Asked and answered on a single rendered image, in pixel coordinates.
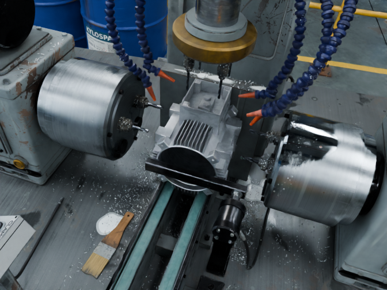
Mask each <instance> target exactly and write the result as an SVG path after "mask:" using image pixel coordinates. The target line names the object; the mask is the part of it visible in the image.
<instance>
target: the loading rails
mask: <svg viewBox="0 0 387 290"><path fill-rule="evenodd" d="M181 194H185V195H187V196H191V197H194V198H195V199H194V201H193V203H192V206H191V209H190V211H189V214H188V216H187V219H186V221H185V223H184V226H183V229H182V231H181V234H180V236H179V238H175V237H172V236H169V235H166V234H164V233H165V231H166V228H167V226H168V224H169V222H170V219H171V217H172V215H173V213H174V210H175V208H176V206H177V203H178V202H179V199H180V196H181ZM226 198H227V194H224V193H221V192H217V191H214V193H213V194H210V195H206V194H205V193H204V192H203V191H199V193H198V191H196V192H195V194H194V191H192V193H191V191H190V190H189V192H188V193H187V190H186V191H185V192H184V189H182V191H181V188H179V190H178V186H177V187H176V188H174V185H173V186H172V183H170V182H169V181H165V182H162V181H161V182H160V184H159V186H158V188H157V190H156V192H155V194H154V195H153V197H152V199H151V201H150V203H149V205H148V207H147V209H146V211H145V213H144V214H143V216H142V218H141V220H140V222H139V225H138V227H137V229H136V231H135V233H134V235H133V237H132V239H131V240H130V242H129V244H128V246H127V248H126V250H125V252H124V254H123V256H122V258H121V260H120V262H119V264H118V266H117V268H116V270H115V272H114V274H113V276H112V278H111V280H110V282H109V284H108V286H107V288H106V290H140V288H141V286H142V284H143V281H144V279H145V277H146V275H147V272H148V270H149V267H150V265H151V263H152V261H153V258H154V256H155V254H159V255H163V256H165V257H168V258H170V261H169V263H168V266H167V269H166V271H165V274H164V276H163V278H162V281H161V283H160V286H159V289H158V290H196V289H195V288H192V287H189V286H187V285H185V283H186V281H187V278H188V275H189V272H190V270H191V266H192V264H193V261H194V258H195V255H196V252H197V249H198V247H199V246H200V247H204V248H206V249H211V245H212V243H213V242H212V239H213V234H211V233H209V232H205V231H204V229H205V226H206V223H207V221H208V217H209V215H210V212H211V209H212V207H213V203H214V201H217V202H219V203H220V202H221V201H222V200H224V199H226Z"/></svg>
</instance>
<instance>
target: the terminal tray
mask: <svg viewBox="0 0 387 290"><path fill-rule="evenodd" d="M197 81H200V82H199V83H197ZM225 88H228V90H226V89H225ZM218 90H219V84H217V83H212V82H208V81H204V80H201V79H196V78H195V80H194V82H193V83H192V85H191V87H190V88H189V90H188V92H187V94H186V95H185V97H184V99H183V101H182V103H181V104H180V114H179V125H182V123H183V121H184V120H185V124H186V122H187V120H188V124H190V122H191V120H192V125H193V123H194V121H196V123H195V125H197V123H198V121H199V126H200V125H201V123H203V126H202V127H204V125H205V124H206V129H207V128H208V126H210V129H209V131H211V129H212V127H213V133H214V134H215V135H219V132H220V131H221V129H222V126H223V123H224V121H225V118H226V116H227V113H228V109H229V106H230V100H231V99H230V96H231V92H232V87H229V86H225V85H222V88H221V95H220V99H218V95H219V94H218ZM185 102H187V103H188V104H187V105H186V104H185ZM215 110H218V112H215Z"/></svg>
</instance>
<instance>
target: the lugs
mask: <svg viewBox="0 0 387 290"><path fill-rule="evenodd" d="M237 113H238V110H237V109H236V107H235V106H234V105H231V106H229V109H228V115H229V116H230V117H231V118H232V117H234V116H236V115H237ZM170 143H171V140H170V139H169V138H168V137H167V136H165V137H163V138H161V139H160V140H159V142H158V143H157V145H158V146H159V147H160V148H161V149H162V150H163V149H165V148H168V147H169V145H170ZM220 158H221V155H220V154H219V153H218V152H217V150H212V151H209V153H208V156H207V159H208V160H209V161H210V162H211V163H212V164H215V163H218V162H219V161H220ZM157 177H158V178H159V179H160V180H161V181H162V182H165V181H167V179H166V178H165V177H164V176H163V175H160V174H158V176H157ZM203 192H204V193H205V194H206V195H210V194H213V193H214V190H211V189H207V190H203Z"/></svg>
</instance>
